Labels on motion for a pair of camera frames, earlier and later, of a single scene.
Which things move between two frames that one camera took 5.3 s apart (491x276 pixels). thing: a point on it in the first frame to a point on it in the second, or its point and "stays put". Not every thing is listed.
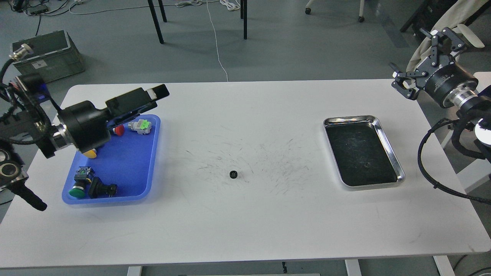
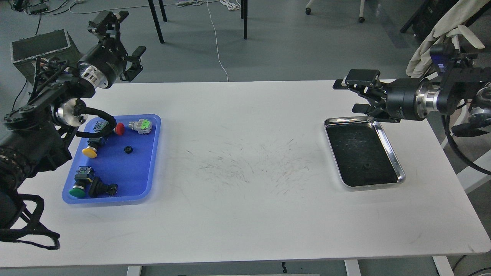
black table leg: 151,6 stays put
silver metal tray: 362,154 stays put
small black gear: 233,174 to 128,149
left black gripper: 88,127 to 102,65
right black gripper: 450,85 to 406,98
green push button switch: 80,179 stays put
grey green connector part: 142,126 stays put
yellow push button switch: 91,153 stays put
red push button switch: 119,130 stays put
